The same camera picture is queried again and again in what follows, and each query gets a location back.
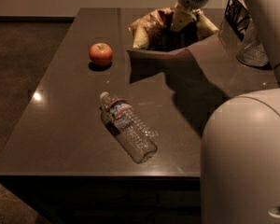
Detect clear glass jar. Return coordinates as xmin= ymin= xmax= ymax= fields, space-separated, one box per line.
xmin=236 ymin=21 xmax=269 ymax=68

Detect red apple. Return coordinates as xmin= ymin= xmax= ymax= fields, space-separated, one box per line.
xmin=89 ymin=43 xmax=113 ymax=66

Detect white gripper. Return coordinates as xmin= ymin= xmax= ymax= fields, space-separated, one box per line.
xmin=170 ymin=0 xmax=209 ymax=32

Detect dark cabinet drawers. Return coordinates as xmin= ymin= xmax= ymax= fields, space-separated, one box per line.
xmin=0 ymin=175 xmax=202 ymax=224

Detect brown chip bag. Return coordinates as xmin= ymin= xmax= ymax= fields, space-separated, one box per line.
xmin=129 ymin=7 xmax=218 ymax=51

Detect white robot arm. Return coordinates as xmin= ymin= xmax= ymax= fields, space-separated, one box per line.
xmin=200 ymin=0 xmax=280 ymax=224

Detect black wire basket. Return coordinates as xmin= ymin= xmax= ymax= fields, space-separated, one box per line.
xmin=224 ymin=0 xmax=250 ymax=40

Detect clear plastic water bottle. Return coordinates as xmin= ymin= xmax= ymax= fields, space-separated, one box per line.
xmin=100 ymin=91 xmax=158 ymax=164

